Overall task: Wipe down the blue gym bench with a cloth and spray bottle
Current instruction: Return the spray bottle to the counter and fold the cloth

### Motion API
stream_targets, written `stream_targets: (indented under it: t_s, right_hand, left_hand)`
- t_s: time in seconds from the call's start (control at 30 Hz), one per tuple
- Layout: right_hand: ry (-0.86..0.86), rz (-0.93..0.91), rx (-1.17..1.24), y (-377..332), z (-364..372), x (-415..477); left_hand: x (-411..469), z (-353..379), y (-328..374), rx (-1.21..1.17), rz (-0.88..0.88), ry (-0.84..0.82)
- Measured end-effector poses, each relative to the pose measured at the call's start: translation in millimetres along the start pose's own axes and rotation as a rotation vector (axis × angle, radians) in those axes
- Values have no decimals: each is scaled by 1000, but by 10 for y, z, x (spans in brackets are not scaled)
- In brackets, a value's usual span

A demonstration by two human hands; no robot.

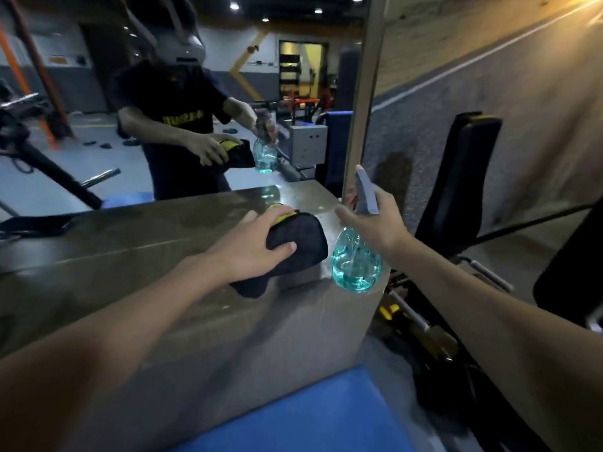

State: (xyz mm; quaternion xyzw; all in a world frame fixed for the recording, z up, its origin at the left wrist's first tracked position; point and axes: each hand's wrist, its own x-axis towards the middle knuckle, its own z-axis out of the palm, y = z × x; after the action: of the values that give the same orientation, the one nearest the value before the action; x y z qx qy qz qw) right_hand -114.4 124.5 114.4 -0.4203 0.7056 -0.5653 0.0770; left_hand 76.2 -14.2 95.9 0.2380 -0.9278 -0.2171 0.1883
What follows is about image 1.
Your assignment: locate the grey and yellow cleaning cloth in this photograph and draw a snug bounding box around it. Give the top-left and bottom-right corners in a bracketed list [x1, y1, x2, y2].
[229, 203, 329, 299]

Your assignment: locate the wall mirror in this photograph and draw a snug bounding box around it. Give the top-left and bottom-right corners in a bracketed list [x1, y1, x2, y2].
[0, 0, 373, 240]

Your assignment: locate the grey wall socket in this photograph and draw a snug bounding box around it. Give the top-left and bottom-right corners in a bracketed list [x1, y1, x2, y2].
[288, 122, 329, 169]

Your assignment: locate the grey handle grip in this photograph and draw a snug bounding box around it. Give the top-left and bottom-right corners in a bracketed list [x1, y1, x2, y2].
[387, 289, 432, 334]
[469, 259, 515, 293]

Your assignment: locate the clear blue spray bottle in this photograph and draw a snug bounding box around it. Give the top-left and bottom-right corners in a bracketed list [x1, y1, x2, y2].
[330, 165, 383, 293]

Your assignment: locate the blue padded bench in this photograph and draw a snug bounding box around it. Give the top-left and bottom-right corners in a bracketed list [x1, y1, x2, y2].
[174, 364, 415, 452]

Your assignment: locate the person's left hand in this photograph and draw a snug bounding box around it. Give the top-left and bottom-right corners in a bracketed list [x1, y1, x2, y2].
[207, 205, 298, 284]

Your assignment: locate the black machine side shroud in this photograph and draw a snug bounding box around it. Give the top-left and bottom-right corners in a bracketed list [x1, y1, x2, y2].
[533, 197, 603, 328]

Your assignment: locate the black exercise machine frame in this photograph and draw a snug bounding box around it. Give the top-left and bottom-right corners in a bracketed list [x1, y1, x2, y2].
[372, 202, 594, 452]

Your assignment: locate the wood grain side panel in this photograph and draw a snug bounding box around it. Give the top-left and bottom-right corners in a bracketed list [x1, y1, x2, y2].
[340, 0, 389, 203]

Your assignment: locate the person's right hand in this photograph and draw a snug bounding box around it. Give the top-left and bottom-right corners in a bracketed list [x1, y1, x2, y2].
[334, 183, 411, 257]

